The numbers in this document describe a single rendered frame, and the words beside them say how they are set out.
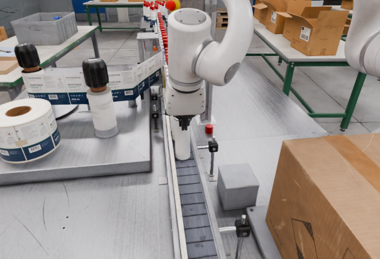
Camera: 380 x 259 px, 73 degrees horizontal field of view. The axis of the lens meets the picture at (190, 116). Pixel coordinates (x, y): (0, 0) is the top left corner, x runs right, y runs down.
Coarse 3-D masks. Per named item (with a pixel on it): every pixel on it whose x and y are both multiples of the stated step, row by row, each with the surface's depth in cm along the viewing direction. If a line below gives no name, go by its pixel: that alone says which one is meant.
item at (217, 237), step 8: (192, 136) 86; (192, 144) 82; (200, 168) 72; (200, 176) 69; (208, 192) 64; (208, 200) 62; (208, 208) 60; (216, 224) 56; (216, 232) 55; (216, 240) 53; (224, 256) 50
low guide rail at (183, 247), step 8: (168, 120) 104; (168, 128) 99; (168, 136) 94; (176, 176) 76; (176, 184) 73; (176, 192) 70; (176, 200) 68; (176, 208) 66; (184, 240) 58; (184, 248) 56; (184, 256) 55
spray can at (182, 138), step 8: (176, 120) 80; (176, 128) 82; (184, 128) 81; (176, 136) 83; (184, 136) 82; (176, 144) 85; (184, 144) 84; (176, 152) 87; (184, 152) 86; (184, 160) 87
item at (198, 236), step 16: (176, 160) 88; (192, 160) 88; (192, 176) 81; (192, 192) 75; (192, 208) 70; (192, 224) 66; (208, 224) 66; (192, 240) 62; (208, 240) 62; (192, 256) 58; (208, 256) 59
